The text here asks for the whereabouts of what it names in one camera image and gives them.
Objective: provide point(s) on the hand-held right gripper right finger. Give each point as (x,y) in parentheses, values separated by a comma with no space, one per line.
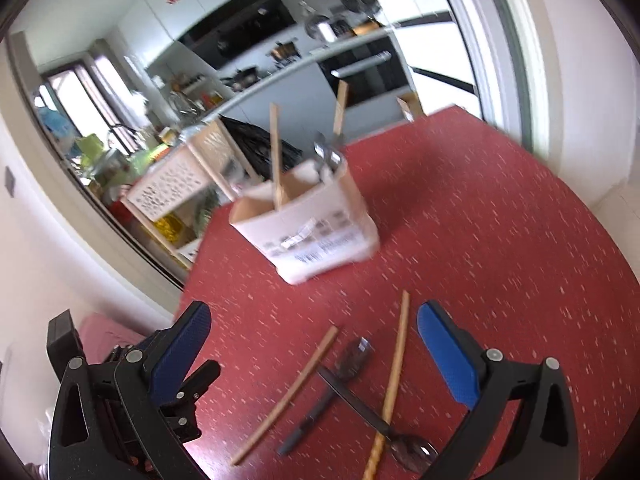
(450,355)

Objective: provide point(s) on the black wok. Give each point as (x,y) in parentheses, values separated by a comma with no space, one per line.
(241,78)

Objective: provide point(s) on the black built-in oven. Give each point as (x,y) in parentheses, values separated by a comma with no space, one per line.
(367,72)

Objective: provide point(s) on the wooden chopstick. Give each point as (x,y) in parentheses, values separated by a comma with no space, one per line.
(341,110)
(395,360)
(287,395)
(276,160)

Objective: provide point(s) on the grey wall switch panel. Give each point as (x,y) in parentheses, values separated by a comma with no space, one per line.
(9,181)

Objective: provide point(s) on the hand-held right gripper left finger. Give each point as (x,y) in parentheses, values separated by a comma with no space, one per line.
(180,355)

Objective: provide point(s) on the gold foil bag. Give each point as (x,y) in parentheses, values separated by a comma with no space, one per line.
(169,230)

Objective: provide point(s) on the blue hanging packet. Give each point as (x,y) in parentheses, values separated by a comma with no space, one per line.
(57,127)

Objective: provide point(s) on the black range hood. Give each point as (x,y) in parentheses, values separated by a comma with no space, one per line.
(240,20)

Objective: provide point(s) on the cream plastic utensil holder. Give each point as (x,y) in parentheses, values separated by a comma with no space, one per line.
(310,230)

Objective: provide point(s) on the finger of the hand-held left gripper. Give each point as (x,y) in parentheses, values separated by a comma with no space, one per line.
(183,425)
(200,377)

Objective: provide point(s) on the white wall cabinets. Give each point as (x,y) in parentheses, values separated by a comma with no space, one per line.
(165,20)

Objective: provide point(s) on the cream plastic storage cart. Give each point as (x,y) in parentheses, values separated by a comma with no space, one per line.
(170,185)

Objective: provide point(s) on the white rice cooker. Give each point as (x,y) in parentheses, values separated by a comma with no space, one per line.
(321,29)

